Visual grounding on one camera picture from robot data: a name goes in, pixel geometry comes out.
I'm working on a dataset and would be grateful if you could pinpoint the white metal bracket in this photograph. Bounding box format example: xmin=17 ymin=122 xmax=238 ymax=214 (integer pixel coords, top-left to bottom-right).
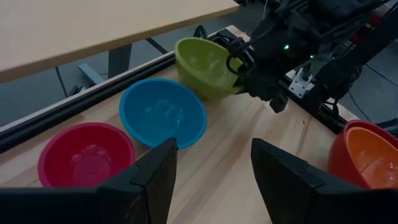
xmin=288 ymin=67 xmax=313 ymax=100

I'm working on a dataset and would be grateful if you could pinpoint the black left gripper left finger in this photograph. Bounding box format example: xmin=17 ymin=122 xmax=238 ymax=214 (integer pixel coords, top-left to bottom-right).
xmin=95 ymin=138 xmax=179 ymax=224

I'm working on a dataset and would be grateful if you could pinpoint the black aluminium frame rail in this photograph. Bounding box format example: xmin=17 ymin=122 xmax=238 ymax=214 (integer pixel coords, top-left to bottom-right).
xmin=0 ymin=52 xmax=177 ymax=154
xmin=278 ymin=76 xmax=358 ymax=135

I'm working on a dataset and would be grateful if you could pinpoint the blue plastic bowl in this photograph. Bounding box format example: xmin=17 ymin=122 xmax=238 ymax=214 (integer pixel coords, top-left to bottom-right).
xmin=119 ymin=77 xmax=208 ymax=150

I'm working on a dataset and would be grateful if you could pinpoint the black floor cable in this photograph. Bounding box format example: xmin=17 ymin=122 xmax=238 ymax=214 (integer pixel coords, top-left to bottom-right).
xmin=347 ymin=63 xmax=398 ymax=123

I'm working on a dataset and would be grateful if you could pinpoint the grey desk foot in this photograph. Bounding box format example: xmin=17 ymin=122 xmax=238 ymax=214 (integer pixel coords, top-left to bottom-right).
xmin=77 ymin=62 xmax=105 ymax=86

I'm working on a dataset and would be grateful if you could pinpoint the magenta plastic bowl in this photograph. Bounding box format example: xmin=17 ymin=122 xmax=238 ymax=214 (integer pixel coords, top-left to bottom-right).
xmin=37 ymin=121 xmax=137 ymax=189

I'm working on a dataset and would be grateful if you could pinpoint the black looped gripper cable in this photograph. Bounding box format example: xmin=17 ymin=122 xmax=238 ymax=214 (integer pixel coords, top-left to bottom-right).
xmin=225 ymin=39 xmax=249 ymax=77

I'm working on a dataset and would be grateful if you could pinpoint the green plastic bowl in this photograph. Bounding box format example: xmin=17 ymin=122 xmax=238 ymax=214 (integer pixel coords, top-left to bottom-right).
xmin=174 ymin=37 xmax=246 ymax=101

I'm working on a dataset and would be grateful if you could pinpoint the dark desk leg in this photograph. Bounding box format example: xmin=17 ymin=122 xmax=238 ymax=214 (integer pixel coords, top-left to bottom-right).
xmin=107 ymin=43 xmax=133 ymax=79

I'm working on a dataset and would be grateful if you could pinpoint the orange plastic bowl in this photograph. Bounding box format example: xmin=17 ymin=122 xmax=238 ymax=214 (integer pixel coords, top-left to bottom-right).
xmin=345 ymin=126 xmax=398 ymax=190

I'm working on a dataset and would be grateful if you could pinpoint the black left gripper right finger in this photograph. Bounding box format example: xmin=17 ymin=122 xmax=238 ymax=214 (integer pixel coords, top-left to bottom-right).
xmin=251 ymin=138 xmax=327 ymax=224

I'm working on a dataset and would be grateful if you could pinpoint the red plastic bowl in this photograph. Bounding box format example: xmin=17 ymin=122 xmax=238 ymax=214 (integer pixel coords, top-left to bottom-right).
xmin=327 ymin=119 xmax=398 ymax=190

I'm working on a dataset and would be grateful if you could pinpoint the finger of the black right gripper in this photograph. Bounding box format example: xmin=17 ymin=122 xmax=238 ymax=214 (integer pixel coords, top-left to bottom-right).
xmin=269 ymin=92 xmax=290 ymax=114

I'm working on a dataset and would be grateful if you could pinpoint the light wooden desk top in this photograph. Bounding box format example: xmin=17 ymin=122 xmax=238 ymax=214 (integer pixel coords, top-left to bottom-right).
xmin=0 ymin=0 xmax=240 ymax=83

